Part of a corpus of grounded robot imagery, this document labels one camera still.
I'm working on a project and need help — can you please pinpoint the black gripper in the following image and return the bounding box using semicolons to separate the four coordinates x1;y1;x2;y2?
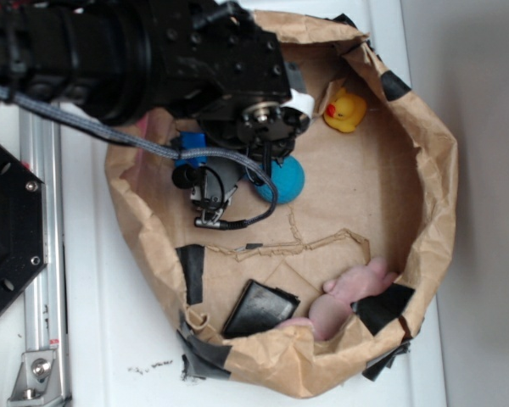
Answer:
152;1;309;160

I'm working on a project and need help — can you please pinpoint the blue rectangular block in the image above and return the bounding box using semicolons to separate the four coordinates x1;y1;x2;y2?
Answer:
171;131;207;168

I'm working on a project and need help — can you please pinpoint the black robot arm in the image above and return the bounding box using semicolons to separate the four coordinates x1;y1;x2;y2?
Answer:
0;1;310;159

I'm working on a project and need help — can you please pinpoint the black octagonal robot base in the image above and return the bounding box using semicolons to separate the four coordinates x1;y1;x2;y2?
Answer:
0;145;46;316

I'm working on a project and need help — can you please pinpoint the blue textured ball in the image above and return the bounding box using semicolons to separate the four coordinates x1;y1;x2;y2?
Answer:
271;156;305;204

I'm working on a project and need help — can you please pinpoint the yellow rubber duck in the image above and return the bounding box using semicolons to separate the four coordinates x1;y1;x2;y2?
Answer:
323;87;367;133

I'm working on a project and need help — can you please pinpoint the brown paper bag bin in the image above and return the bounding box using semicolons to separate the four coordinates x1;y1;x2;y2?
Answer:
105;11;458;398

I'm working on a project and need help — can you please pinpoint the black leather wallet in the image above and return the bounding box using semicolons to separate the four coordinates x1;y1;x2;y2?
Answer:
221;279;300;338

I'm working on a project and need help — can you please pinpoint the pink plush toy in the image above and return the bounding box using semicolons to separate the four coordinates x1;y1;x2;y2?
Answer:
277;257;398;342

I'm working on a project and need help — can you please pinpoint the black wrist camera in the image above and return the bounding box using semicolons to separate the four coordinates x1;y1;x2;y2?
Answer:
171;157;244;230

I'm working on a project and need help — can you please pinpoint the grey braided cable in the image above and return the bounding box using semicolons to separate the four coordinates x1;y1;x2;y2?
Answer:
0;80;280;232

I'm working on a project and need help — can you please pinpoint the aluminium extrusion rail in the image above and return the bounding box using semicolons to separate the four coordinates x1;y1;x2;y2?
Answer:
18;108;71;353

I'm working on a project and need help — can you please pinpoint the metal corner bracket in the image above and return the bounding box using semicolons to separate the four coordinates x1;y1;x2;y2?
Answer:
7;349;71;407

